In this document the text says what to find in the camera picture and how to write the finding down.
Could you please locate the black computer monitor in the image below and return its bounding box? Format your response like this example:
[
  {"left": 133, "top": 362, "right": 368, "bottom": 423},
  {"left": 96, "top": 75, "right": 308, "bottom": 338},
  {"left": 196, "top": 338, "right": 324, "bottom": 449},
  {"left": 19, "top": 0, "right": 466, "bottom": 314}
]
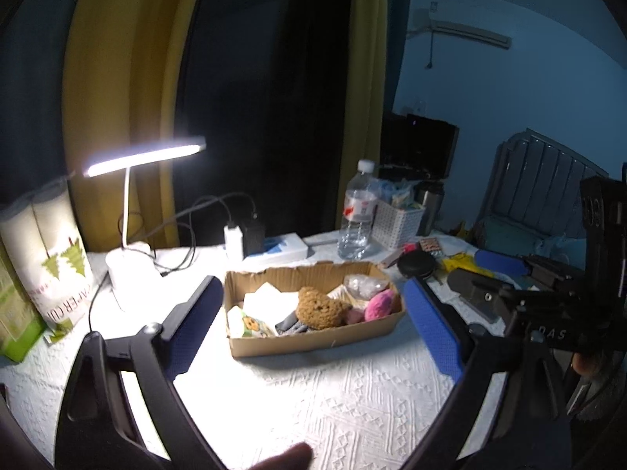
[{"left": 382, "top": 112, "right": 460, "bottom": 180}]

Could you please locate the light blue bedding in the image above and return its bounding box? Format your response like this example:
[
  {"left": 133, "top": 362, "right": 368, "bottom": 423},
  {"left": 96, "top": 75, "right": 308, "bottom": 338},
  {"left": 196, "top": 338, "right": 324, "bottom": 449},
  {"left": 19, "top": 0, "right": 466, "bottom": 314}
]
[{"left": 534, "top": 235, "right": 585, "bottom": 266}]

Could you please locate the white air conditioner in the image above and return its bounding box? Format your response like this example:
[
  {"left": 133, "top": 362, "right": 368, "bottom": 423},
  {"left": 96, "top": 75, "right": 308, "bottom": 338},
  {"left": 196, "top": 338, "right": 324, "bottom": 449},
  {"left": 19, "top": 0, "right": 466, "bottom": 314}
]
[{"left": 410, "top": 7, "right": 513, "bottom": 50}]

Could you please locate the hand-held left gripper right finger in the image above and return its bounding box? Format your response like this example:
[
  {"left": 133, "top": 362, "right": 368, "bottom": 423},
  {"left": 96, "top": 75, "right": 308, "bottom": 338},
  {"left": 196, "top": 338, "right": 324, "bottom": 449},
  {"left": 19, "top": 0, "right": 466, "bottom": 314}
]
[{"left": 402, "top": 277, "right": 572, "bottom": 470}]

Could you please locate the cardboard box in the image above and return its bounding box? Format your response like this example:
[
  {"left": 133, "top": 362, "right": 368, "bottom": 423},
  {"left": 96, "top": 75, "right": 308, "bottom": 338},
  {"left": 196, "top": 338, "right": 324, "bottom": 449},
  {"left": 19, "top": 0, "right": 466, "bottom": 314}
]
[{"left": 224, "top": 261, "right": 408, "bottom": 358}]

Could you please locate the narrow yellow curtain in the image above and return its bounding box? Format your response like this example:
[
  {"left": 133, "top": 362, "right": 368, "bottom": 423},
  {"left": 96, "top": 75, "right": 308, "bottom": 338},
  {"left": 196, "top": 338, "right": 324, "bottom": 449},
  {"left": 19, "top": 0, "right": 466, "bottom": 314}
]
[{"left": 338, "top": 0, "right": 389, "bottom": 232}]

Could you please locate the white desk lamp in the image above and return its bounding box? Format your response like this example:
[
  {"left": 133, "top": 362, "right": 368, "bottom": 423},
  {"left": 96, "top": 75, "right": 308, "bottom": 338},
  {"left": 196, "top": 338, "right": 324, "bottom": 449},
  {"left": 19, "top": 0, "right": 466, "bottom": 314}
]
[{"left": 83, "top": 136, "right": 207, "bottom": 312}]

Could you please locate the green paper cup pack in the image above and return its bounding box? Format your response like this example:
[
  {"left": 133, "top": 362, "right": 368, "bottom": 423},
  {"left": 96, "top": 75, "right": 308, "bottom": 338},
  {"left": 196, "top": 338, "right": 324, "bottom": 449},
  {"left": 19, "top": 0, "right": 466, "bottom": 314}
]
[{"left": 0, "top": 245, "right": 46, "bottom": 364}]

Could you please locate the black lamp cable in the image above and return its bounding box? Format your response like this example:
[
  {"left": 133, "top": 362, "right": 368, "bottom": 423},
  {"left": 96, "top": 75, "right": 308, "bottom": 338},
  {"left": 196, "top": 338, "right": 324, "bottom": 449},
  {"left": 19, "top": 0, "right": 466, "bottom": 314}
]
[{"left": 88, "top": 273, "right": 111, "bottom": 334}]

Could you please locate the clear bag of cotton swabs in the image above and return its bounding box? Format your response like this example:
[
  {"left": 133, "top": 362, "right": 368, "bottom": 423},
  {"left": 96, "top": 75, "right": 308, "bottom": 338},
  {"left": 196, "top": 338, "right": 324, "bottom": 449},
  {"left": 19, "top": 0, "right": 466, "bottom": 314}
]
[{"left": 342, "top": 274, "right": 391, "bottom": 303}]

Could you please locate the dark glass window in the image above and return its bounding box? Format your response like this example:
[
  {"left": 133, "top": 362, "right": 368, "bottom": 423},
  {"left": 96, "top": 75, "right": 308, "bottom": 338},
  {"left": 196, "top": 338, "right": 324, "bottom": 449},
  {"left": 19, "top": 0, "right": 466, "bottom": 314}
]
[{"left": 174, "top": 0, "right": 356, "bottom": 249}]

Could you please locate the narrow teal curtain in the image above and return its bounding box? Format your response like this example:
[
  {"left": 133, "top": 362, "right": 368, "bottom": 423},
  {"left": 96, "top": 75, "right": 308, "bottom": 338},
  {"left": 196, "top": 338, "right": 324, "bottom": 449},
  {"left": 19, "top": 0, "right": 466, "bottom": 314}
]
[{"left": 382, "top": 0, "right": 415, "bottom": 119}]

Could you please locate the pink cat-face toy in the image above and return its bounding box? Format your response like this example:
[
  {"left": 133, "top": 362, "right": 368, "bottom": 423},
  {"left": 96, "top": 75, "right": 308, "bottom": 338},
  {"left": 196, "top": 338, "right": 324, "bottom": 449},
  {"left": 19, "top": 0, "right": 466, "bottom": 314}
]
[{"left": 344, "top": 290, "right": 401, "bottom": 325}]

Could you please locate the clear water bottle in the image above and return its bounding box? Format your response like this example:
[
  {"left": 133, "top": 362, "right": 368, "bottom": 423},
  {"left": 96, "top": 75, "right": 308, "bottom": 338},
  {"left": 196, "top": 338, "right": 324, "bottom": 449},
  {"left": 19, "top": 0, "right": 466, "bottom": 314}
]
[{"left": 338, "top": 159, "right": 379, "bottom": 262}]

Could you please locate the person's right hand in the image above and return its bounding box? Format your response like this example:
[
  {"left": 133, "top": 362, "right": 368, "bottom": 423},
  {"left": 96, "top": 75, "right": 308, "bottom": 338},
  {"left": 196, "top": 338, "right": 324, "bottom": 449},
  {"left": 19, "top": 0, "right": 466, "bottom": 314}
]
[{"left": 572, "top": 351, "right": 601, "bottom": 379}]

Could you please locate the white embossed tablecloth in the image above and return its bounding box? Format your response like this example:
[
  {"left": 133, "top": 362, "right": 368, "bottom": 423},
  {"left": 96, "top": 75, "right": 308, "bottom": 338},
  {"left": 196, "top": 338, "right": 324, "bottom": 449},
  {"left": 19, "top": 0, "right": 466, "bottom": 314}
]
[{"left": 0, "top": 228, "right": 521, "bottom": 470}]

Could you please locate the black power adapter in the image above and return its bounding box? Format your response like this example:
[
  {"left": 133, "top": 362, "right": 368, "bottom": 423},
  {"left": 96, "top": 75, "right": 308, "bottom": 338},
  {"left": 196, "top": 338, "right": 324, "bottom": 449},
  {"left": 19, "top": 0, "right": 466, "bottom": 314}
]
[{"left": 242, "top": 215, "right": 266, "bottom": 258}]

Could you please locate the wide teal curtain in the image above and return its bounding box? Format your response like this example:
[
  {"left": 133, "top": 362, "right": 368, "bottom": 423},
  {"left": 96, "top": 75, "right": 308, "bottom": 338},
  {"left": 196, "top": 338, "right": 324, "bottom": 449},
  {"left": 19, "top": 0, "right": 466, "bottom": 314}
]
[{"left": 0, "top": 0, "right": 95, "bottom": 209}]

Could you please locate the white paper cup pack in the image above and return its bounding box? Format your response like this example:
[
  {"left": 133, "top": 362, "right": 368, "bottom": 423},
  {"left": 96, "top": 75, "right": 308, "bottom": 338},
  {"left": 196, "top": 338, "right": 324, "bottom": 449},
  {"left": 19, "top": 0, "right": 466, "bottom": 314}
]
[{"left": 0, "top": 185, "right": 97, "bottom": 340}]

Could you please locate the blue and white tissue box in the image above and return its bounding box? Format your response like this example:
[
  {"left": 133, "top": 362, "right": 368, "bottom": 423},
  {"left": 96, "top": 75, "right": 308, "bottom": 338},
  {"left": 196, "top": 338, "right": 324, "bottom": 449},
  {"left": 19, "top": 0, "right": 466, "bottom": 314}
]
[{"left": 245, "top": 234, "right": 309, "bottom": 262}]

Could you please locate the white charger block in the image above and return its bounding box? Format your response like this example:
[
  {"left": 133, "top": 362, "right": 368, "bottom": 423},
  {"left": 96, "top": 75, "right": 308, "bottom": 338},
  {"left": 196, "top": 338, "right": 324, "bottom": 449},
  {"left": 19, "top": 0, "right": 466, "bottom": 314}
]
[{"left": 224, "top": 225, "right": 245, "bottom": 262}]

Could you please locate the white plastic basket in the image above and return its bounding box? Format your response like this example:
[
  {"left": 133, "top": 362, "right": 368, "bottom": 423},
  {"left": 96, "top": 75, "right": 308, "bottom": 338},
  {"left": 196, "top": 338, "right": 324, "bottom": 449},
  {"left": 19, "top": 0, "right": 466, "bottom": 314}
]
[{"left": 372, "top": 201, "right": 426, "bottom": 250}]

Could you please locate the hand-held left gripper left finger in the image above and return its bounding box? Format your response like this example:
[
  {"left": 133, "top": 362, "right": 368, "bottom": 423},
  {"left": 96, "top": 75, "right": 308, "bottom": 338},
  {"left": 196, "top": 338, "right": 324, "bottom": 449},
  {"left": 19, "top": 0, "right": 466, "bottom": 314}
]
[{"left": 56, "top": 275, "right": 225, "bottom": 470}]

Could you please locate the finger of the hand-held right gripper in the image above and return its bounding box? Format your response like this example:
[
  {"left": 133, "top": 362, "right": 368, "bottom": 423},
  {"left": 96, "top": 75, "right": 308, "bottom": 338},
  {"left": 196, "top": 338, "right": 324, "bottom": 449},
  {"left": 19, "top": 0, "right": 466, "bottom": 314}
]
[
  {"left": 447, "top": 268, "right": 520, "bottom": 325},
  {"left": 474, "top": 249, "right": 532, "bottom": 280}
]

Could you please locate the steel thermos flask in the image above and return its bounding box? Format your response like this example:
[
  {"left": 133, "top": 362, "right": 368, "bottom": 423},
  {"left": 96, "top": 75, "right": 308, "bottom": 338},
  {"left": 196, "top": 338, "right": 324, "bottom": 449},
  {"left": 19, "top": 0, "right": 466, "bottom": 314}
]
[{"left": 416, "top": 181, "right": 446, "bottom": 237}]

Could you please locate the blue plastic packet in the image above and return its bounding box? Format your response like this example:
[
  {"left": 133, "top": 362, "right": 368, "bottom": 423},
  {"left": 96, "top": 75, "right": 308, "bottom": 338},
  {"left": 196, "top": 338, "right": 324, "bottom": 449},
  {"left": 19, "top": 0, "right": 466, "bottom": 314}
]
[{"left": 375, "top": 179, "right": 400, "bottom": 204}]

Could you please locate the grey patterned sock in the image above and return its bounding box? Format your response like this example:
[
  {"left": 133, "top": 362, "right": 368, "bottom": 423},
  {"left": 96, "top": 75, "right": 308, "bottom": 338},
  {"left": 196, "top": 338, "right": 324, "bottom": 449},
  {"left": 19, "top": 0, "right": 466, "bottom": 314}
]
[{"left": 274, "top": 316, "right": 313, "bottom": 337}]

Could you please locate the yellow-green snack packet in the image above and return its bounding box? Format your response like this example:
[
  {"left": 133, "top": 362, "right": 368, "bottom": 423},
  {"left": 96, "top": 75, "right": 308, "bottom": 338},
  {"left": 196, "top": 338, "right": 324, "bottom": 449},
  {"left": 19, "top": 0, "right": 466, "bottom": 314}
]
[{"left": 227, "top": 305, "right": 276, "bottom": 339}]

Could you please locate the yellow plastic packet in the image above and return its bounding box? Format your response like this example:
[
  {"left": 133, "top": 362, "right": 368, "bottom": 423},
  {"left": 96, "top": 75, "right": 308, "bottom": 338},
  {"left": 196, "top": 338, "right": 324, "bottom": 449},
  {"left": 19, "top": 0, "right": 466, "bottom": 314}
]
[{"left": 441, "top": 252, "right": 493, "bottom": 278}]

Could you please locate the black round case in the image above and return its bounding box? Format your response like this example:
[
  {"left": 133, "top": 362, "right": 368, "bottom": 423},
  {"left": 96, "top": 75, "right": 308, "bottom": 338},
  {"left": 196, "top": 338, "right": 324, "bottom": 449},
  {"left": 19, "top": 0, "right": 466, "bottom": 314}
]
[{"left": 397, "top": 252, "right": 436, "bottom": 283}]

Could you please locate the black charger cable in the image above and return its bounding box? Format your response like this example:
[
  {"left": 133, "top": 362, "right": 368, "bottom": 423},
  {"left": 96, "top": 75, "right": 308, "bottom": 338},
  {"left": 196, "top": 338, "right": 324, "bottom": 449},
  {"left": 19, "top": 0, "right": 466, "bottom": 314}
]
[{"left": 161, "top": 193, "right": 258, "bottom": 276}]

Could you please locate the wide yellow curtain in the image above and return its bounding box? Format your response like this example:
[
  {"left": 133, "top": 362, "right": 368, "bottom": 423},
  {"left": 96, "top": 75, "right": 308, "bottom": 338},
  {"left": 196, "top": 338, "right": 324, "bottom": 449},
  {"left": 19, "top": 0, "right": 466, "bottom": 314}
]
[{"left": 61, "top": 0, "right": 211, "bottom": 251}]

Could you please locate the person's left hand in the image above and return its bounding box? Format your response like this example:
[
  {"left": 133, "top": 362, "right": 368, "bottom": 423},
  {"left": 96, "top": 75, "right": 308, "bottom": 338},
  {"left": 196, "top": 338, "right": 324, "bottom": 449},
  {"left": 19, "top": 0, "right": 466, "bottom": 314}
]
[{"left": 244, "top": 443, "right": 315, "bottom": 470}]

